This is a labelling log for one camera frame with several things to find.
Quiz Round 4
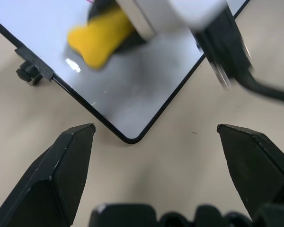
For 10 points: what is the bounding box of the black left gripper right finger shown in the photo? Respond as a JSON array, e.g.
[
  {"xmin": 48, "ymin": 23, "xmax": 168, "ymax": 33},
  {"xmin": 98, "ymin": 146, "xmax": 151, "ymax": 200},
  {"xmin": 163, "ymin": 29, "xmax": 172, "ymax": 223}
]
[{"xmin": 216, "ymin": 123, "xmax": 284, "ymax": 223}]

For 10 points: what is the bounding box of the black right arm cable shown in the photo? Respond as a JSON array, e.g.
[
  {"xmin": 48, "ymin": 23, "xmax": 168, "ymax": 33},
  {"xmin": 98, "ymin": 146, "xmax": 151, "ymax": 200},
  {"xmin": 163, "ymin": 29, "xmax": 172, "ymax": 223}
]
[{"xmin": 235, "ymin": 67, "xmax": 284, "ymax": 105}]

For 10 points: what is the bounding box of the yellow whiteboard eraser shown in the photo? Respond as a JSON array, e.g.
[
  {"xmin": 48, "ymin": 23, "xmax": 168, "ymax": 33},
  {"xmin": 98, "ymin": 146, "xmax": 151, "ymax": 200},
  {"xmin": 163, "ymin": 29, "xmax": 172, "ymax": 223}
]
[{"xmin": 68, "ymin": 8, "xmax": 136, "ymax": 70}]

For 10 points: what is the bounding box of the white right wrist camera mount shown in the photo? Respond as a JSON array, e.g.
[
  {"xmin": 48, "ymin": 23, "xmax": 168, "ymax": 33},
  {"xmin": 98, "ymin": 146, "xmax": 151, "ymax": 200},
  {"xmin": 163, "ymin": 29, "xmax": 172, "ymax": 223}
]
[{"xmin": 115, "ymin": 0, "xmax": 229, "ymax": 40}]

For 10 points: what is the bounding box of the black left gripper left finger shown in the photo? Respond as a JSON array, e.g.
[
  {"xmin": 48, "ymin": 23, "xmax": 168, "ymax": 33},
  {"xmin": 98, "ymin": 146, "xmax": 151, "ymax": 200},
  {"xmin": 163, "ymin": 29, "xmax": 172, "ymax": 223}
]
[{"xmin": 0, "ymin": 123, "xmax": 97, "ymax": 227}]

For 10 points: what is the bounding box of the black whiteboard stand clamp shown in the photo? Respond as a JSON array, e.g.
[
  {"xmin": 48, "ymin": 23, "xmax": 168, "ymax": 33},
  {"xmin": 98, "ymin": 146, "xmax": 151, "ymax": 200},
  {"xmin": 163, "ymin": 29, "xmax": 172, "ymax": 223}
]
[{"xmin": 14, "ymin": 47, "xmax": 54, "ymax": 87}]

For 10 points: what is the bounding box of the whiteboard with black frame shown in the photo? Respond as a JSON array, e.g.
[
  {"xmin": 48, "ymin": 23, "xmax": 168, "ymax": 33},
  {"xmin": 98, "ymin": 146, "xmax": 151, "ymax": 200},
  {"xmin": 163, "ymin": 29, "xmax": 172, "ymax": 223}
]
[{"xmin": 0, "ymin": 0, "xmax": 250, "ymax": 144}]

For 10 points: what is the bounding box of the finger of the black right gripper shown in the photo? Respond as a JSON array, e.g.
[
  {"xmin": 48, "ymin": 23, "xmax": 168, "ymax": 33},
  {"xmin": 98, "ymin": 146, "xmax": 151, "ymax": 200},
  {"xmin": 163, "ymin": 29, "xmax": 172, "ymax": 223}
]
[
  {"xmin": 88, "ymin": 0, "xmax": 121, "ymax": 25},
  {"xmin": 113, "ymin": 29, "xmax": 147, "ymax": 55}
]

